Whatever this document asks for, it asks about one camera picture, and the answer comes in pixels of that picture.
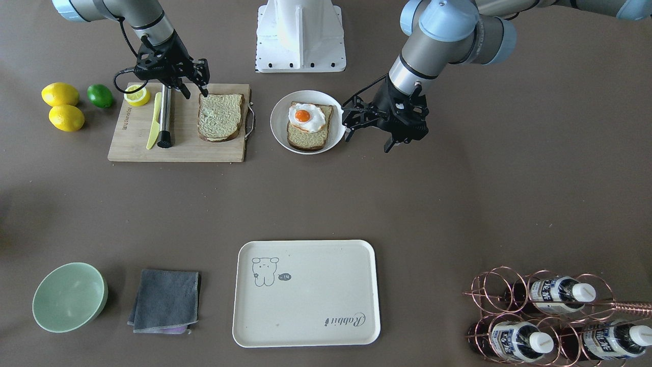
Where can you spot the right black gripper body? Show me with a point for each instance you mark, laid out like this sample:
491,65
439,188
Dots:
177,54

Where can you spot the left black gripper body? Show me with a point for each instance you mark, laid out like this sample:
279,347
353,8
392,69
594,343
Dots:
385,100

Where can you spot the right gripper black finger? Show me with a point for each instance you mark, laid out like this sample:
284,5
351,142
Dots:
182,88
201,82

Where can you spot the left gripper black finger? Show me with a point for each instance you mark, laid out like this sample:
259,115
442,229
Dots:
391,142
348,134

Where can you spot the green spread bread slice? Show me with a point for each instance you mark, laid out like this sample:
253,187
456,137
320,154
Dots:
220,117

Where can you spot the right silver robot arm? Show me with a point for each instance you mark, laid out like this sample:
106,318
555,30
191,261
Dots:
144,17

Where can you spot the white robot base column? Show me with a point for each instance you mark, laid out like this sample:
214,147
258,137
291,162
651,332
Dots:
300,36

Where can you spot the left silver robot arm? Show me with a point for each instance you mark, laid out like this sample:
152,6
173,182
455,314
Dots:
450,32

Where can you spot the cream rabbit tray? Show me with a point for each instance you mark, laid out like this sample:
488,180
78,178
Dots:
304,293

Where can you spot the bread slice with fried egg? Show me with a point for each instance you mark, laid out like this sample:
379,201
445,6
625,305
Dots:
308,125

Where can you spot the lemon half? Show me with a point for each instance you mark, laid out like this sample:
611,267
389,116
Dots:
136,95

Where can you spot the yellow plastic knife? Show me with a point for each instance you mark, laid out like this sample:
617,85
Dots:
155,124

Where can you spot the wooden cutting board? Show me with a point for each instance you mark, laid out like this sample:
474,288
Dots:
133,127

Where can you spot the white round plate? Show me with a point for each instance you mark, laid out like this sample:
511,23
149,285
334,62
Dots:
278,119

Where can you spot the green lime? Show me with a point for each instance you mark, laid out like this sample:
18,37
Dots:
100,96

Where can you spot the whole lemon two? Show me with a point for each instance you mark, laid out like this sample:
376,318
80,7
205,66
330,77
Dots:
66,118

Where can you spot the whole lemon one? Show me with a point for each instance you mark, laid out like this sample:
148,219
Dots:
60,93

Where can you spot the grey folded cloth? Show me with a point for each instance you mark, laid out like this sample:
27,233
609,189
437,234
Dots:
167,302

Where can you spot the tea bottle one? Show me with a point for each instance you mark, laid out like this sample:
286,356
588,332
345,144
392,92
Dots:
558,295

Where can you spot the tea bottle two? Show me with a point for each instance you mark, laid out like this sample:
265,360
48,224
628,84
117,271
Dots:
509,341

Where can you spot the mint green bowl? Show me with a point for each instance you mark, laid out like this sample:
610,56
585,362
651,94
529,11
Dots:
69,297

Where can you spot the tea bottle three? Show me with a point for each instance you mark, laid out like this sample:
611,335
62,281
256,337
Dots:
605,341

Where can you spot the copper wire bottle rack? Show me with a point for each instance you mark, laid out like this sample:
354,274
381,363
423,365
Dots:
488,287

